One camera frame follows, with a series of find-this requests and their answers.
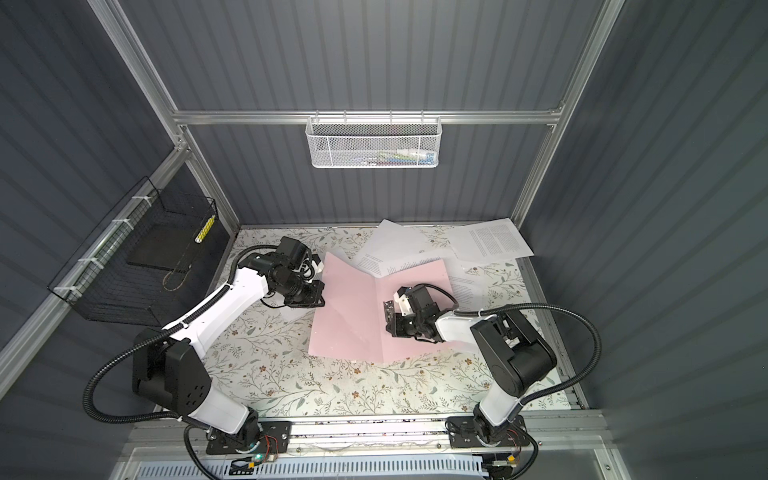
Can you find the pink file folder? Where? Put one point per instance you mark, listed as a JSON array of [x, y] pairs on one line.
[[352, 326]]

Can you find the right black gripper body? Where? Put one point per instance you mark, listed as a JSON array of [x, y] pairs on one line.
[[408, 325]]

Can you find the yellow marker pen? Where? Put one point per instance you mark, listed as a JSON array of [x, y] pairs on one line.
[[205, 229]]

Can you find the black wire mesh basket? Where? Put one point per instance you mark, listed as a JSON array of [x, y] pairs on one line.
[[145, 269]]

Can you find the white wire mesh basket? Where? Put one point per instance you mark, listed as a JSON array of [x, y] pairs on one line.
[[335, 145]]

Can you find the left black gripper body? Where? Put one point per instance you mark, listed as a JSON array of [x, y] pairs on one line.
[[303, 294]]

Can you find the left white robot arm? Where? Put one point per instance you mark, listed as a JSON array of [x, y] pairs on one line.
[[171, 372]]

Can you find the corner white printed sheet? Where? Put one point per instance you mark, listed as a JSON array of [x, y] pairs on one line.
[[488, 242]]

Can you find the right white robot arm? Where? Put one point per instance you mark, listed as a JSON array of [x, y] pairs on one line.
[[515, 354]]

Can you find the pens in white basket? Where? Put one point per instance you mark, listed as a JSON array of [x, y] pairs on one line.
[[418, 157]]

